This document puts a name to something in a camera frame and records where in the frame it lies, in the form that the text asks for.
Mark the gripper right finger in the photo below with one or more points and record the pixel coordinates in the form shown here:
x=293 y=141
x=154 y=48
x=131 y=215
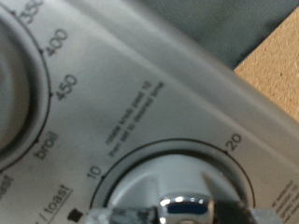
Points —
x=227 y=214

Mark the silver oven knob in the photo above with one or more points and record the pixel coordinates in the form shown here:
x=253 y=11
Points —
x=12 y=93
x=174 y=174

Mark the silver toaster oven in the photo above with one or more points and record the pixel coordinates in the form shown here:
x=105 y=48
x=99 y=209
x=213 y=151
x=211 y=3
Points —
x=124 y=93

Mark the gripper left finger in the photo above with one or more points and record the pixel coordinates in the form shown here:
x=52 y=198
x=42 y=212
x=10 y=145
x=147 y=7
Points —
x=124 y=215

